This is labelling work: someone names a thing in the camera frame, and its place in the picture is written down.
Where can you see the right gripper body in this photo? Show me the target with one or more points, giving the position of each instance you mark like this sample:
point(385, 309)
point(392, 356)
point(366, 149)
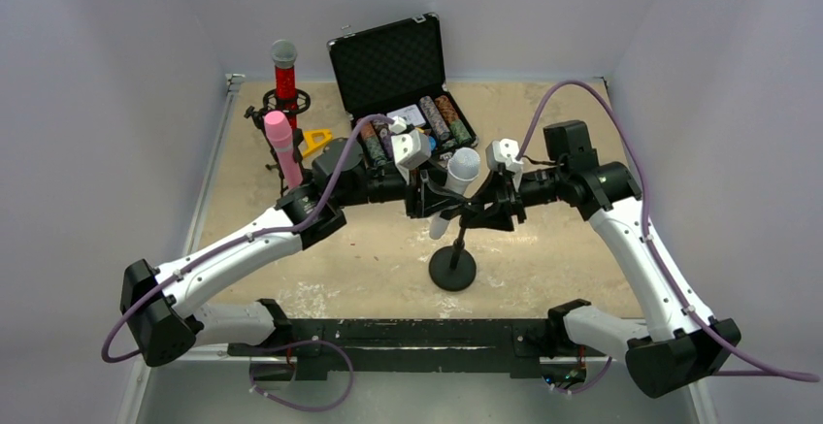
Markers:
point(504, 193)

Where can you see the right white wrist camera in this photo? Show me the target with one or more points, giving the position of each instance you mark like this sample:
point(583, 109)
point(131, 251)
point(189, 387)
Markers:
point(502, 155)

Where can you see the aluminium corner rail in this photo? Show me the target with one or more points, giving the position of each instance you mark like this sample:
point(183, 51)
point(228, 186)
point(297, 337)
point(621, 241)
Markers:
point(234, 83)

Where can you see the yellow triangular plastic frame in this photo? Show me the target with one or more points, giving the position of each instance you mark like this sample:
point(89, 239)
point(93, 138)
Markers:
point(316, 140)

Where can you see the white microphone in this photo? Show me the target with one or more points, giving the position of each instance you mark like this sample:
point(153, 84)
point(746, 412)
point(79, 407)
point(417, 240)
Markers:
point(462, 170)

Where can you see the pink microphone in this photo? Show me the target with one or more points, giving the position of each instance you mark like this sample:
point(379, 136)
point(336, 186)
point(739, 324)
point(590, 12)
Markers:
point(278, 132)

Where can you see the black round-base stand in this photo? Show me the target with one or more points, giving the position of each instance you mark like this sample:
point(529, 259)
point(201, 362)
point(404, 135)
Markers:
point(453, 268)
point(303, 145)

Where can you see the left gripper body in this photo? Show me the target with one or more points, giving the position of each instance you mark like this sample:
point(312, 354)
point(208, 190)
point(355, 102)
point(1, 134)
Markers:
point(418, 195)

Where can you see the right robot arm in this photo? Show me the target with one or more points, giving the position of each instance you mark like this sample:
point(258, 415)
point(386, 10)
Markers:
point(681, 340)

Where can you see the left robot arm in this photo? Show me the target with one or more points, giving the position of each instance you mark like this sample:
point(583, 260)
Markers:
point(168, 308)

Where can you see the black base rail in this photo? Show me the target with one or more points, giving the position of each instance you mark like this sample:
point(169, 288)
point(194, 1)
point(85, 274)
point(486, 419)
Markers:
point(517, 347)

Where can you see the black poker chip case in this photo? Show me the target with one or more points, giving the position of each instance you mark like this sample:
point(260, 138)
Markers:
point(395, 65)

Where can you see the black tripod microphone stand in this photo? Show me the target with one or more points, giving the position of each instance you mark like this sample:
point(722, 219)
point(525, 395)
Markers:
point(269, 103)

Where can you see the white playing card box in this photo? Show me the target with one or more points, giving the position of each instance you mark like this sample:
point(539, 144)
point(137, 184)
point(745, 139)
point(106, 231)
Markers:
point(406, 119)

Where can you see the red glitter microphone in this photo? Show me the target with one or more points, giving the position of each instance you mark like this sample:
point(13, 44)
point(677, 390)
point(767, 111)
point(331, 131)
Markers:
point(284, 55)

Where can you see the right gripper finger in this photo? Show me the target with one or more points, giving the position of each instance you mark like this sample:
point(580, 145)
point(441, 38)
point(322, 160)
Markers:
point(493, 218)
point(496, 188)

